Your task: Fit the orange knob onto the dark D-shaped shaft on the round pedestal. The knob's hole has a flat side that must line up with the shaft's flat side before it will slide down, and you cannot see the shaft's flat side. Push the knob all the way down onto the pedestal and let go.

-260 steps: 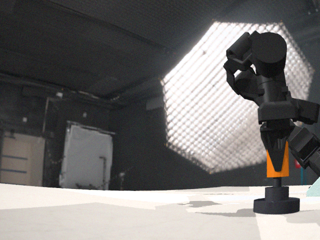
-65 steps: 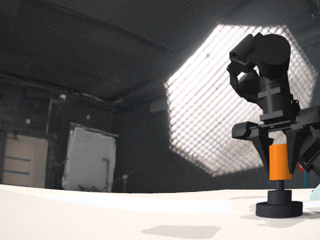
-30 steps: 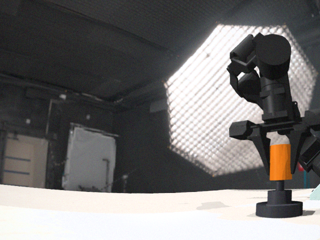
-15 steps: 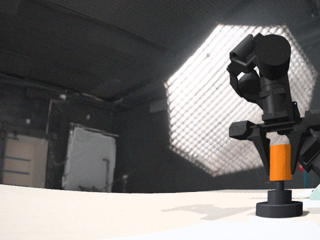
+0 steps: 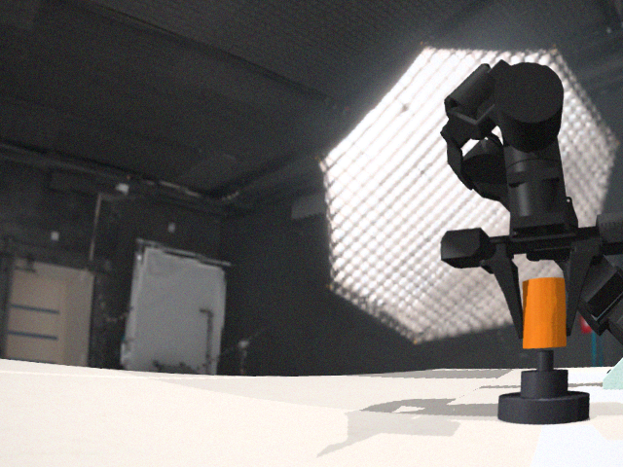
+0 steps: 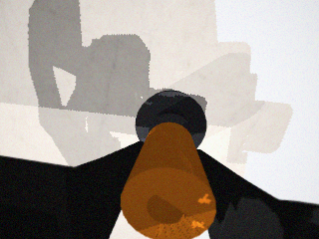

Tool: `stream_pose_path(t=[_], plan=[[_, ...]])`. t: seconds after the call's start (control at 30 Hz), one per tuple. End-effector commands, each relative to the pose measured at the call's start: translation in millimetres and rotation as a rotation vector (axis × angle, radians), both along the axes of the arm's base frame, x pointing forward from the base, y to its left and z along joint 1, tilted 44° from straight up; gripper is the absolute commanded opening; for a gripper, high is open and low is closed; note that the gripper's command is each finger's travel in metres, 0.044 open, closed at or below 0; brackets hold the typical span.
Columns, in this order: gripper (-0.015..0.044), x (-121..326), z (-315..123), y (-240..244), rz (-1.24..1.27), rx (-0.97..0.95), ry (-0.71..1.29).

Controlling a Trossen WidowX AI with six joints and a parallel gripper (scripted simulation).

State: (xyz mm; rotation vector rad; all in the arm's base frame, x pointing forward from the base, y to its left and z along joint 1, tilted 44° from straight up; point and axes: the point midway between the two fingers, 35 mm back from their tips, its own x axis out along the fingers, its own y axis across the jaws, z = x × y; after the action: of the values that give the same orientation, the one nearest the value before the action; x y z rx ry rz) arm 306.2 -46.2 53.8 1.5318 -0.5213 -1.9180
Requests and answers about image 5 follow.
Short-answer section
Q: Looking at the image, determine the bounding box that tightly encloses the black stepped round pedestal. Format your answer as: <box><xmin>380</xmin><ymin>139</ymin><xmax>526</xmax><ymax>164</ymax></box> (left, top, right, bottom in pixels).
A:
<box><xmin>497</xmin><ymin>350</ymin><xmax>590</xmax><ymax>425</ymax></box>

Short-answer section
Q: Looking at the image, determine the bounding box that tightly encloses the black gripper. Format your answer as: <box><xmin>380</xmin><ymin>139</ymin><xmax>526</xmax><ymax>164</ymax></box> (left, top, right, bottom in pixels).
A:
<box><xmin>440</xmin><ymin>159</ymin><xmax>623</xmax><ymax>339</ymax></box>

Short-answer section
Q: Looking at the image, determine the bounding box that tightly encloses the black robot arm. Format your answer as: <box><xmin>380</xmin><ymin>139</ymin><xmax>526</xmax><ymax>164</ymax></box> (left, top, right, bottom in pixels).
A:
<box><xmin>440</xmin><ymin>59</ymin><xmax>623</xmax><ymax>345</ymax></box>

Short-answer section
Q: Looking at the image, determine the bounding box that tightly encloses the orange cylinder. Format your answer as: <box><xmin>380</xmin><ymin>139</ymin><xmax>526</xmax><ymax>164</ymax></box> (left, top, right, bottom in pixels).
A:
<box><xmin>522</xmin><ymin>277</ymin><xmax>567</xmax><ymax>349</ymax></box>

